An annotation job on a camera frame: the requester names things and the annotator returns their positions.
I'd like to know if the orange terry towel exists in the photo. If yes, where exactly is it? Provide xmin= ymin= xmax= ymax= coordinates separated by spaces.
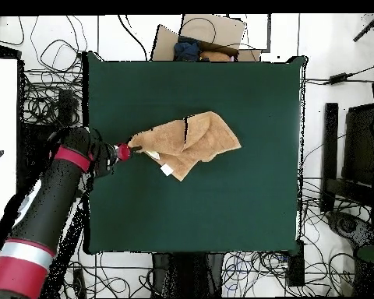
xmin=126 ymin=111 xmax=242 ymax=182

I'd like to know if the black equipment rack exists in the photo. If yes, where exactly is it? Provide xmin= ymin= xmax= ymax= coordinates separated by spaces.
xmin=18 ymin=88 xmax=74 ymax=175

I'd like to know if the dark green table cloth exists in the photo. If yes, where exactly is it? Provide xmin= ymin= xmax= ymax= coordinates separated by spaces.
xmin=82 ymin=51 xmax=308 ymax=255

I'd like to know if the dark blue cloth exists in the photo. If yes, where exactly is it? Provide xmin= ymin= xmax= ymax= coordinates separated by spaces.
xmin=173 ymin=38 xmax=202 ymax=62

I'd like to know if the orange cloth in box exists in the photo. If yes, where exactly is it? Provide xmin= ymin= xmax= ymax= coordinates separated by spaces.
xmin=199 ymin=50 xmax=231 ymax=62

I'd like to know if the white board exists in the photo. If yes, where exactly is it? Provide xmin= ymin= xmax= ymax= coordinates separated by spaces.
xmin=0 ymin=57 xmax=19 ymax=239

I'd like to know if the black upright stand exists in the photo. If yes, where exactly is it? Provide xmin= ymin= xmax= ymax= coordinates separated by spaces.
xmin=151 ymin=252 xmax=225 ymax=297

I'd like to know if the brown cardboard box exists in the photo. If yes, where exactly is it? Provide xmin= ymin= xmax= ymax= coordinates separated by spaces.
xmin=150 ymin=13 xmax=263 ymax=62

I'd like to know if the black power adapter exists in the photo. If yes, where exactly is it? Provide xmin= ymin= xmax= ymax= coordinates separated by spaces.
xmin=328 ymin=72 xmax=348 ymax=85

